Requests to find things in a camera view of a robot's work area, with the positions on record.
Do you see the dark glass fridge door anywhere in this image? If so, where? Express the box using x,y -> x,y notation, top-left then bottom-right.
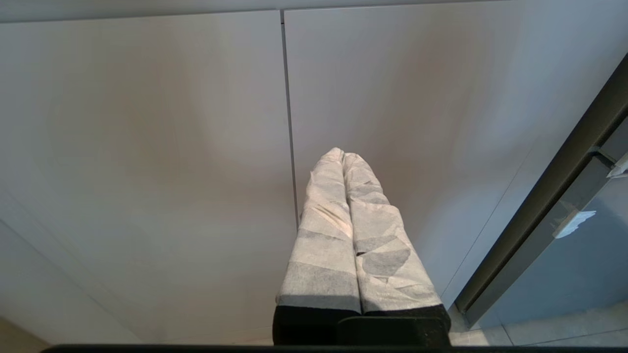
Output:
455,53 -> 628,330

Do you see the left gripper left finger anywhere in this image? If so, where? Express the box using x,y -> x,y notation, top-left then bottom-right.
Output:
273,148 -> 362,346

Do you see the grey cabinet door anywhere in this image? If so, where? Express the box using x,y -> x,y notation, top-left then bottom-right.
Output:
283,0 -> 628,310
0,10 -> 299,345

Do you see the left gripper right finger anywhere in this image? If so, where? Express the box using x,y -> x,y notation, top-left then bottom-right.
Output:
337,153 -> 451,348

